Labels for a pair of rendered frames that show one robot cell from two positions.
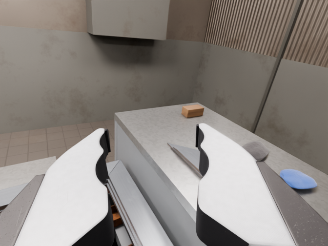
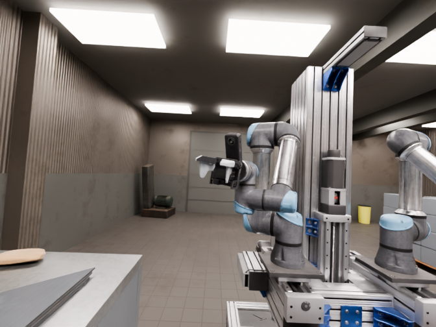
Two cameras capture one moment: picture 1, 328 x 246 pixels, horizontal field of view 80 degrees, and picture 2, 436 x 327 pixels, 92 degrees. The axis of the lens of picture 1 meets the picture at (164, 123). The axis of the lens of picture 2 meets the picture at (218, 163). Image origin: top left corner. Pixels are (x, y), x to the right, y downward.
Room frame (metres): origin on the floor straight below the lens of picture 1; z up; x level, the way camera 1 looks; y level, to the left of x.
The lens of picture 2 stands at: (0.54, 0.29, 1.42)
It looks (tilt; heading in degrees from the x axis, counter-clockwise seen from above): 3 degrees up; 212
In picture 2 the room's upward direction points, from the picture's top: 3 degrees clockwise
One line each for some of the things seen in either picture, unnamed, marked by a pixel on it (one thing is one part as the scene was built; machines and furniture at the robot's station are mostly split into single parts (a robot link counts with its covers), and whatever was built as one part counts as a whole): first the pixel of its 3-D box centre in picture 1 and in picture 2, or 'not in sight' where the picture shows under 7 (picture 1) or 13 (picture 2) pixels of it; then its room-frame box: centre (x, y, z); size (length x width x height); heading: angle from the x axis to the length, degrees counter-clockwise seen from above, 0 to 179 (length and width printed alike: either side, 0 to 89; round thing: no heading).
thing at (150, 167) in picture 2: not in sight; (159, 189); (-4.23, -4.82, 0.81); 0.95 x 0.94 x 1.62; 123
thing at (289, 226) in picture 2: not in sight; (287, 224); (-0.46, 0.06, 1.20); 0.13 x 0.12 x 0.14; 97
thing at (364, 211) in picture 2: not in sight; (364, 213); (-8.35, 0.80, 0.30); 0.39 x 0.38 x 0.60; 33
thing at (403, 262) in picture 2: not in sight; (395, 255); (-0.73, 0.49, 1.09); 0.15 x 0.15 x 0.10
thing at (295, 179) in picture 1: (296, 178); not in sight; (0.58, -0.51, 1.07); 0.12 x 0.10 x 0.03; 110
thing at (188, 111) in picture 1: (192, 111); not in sight; (1.09, -0.16, 1.08); 0.12 x 0.06 x 0.05; 123
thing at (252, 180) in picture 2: not in sight; (245, 172); (-0.19, -0.03, 1.43); 0.11 x 0.08 x 0.09; 7
